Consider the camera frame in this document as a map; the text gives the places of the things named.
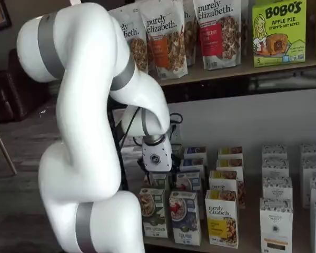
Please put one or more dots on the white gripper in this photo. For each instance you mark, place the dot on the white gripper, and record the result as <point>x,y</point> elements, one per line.
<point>158,155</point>

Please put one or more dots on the blue and white cereal box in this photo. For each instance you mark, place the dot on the blue and white cereal box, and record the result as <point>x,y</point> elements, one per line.
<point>192,166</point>
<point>185,224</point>
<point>196,153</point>
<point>187,182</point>

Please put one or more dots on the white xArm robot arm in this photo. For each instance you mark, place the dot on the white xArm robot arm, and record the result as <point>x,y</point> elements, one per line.
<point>81,105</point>

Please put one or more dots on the yellow purely elizabeth box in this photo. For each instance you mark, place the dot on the yellow purely elizabeth box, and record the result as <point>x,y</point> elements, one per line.
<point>221,224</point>
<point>223,182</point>
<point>230,163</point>
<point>230,152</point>

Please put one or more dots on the green Bobo's oat bites box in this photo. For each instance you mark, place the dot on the green Bobo's oat bites box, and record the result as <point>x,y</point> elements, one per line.
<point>279,34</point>

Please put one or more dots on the orange label granola pouch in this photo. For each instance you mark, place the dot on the orange label granola pouch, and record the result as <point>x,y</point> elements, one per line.
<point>163,52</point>

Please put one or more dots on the blue label granola pouch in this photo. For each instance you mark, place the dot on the blue label granola pouch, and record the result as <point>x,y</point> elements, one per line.
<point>140,50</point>

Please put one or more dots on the white granola pouch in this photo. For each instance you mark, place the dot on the white granola pouch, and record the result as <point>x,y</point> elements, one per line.
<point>191,31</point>

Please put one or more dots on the red label granola pouch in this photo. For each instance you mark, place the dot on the red label granola pouch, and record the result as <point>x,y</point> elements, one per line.
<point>216,39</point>

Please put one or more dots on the dark brown leather armchair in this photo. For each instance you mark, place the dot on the dark brown leather armchair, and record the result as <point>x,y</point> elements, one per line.
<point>15,92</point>

